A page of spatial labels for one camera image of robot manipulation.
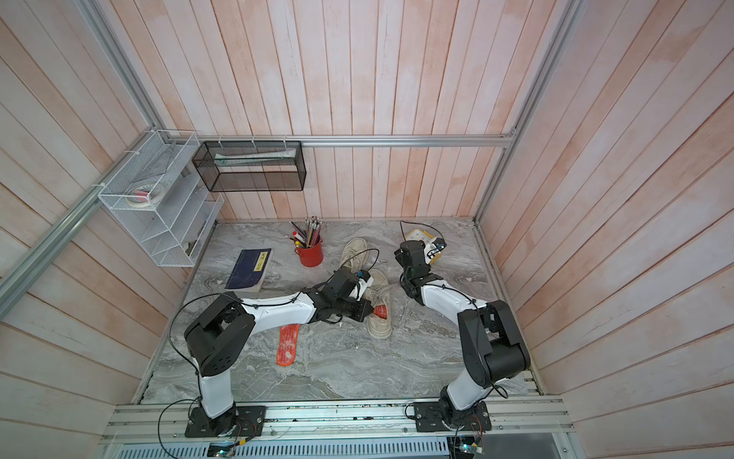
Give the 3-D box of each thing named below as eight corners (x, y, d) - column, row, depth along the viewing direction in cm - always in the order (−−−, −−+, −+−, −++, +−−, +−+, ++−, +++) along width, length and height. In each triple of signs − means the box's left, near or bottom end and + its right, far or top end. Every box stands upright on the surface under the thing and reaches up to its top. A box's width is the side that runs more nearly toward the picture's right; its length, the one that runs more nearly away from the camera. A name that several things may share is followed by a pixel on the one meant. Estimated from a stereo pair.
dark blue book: (227, 292, 101) (224, 288, 99) (241, 252, 113) (239, 248, 110) (262, 292, 101) (260, 288, 99) (273, 252, 113) (271, 248, 110)
